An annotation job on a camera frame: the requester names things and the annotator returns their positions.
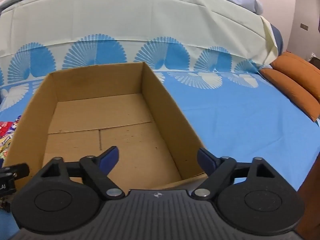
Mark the gold snack packet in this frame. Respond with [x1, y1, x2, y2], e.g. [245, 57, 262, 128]
[0, 130, 18, 159]

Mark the brown cardboard box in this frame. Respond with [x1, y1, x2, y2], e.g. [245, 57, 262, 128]
[4, 62, 209, 190]

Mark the orange pillow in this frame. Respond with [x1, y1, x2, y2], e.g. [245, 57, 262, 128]
[271, 52, 320, 100]
[260, 68, 320, 122]

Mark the blue fan-print bed sheet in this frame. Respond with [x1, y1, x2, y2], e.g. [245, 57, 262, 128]
[0, 0, 320, 240]

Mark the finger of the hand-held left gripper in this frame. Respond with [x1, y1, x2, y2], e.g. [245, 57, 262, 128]
[0, 164, 30, 179]

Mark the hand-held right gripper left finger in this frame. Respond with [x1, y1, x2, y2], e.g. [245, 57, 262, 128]
[37, 146, 125, 201]

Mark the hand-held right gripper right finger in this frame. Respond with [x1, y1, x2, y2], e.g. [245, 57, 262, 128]
[192, 148, 280, 200]

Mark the brown wooden furniture panel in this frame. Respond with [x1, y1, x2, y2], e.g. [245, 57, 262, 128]
[295, 164, 320, 240]

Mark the long red snack packet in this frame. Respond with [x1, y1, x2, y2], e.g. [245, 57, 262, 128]
[0, 121, 22, 137]

